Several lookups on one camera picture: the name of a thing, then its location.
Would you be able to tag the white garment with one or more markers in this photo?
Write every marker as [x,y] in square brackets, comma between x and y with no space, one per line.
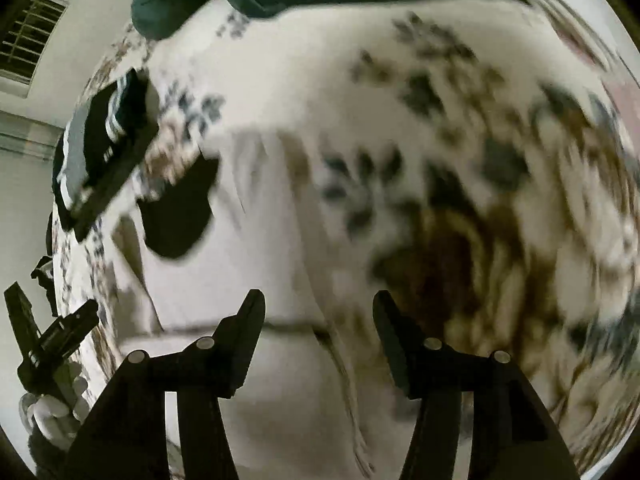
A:
[280,400]

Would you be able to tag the black white-striped garment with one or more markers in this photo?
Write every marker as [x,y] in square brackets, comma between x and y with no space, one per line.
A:
[107,145]

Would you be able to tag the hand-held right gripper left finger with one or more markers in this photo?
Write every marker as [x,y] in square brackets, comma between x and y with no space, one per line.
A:
[251,332]

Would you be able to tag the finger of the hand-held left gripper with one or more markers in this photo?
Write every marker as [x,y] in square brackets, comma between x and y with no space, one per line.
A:
[20,315]
[70,327]

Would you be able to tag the barred window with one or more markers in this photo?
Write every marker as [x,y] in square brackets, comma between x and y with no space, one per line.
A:
[30,35]

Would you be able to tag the person's left forearm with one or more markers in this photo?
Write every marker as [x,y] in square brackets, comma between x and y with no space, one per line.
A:
[47,457]

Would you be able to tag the floral printed blanket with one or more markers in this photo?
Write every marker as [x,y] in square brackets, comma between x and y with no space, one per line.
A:
[450,185]

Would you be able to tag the black cloth piece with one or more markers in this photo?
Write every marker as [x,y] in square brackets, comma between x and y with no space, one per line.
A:
[175,215]

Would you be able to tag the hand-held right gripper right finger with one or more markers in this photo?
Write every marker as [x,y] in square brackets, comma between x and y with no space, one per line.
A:
[388,332]

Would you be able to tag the dark cloth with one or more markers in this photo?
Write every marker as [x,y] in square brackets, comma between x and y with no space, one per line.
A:
[44,280]

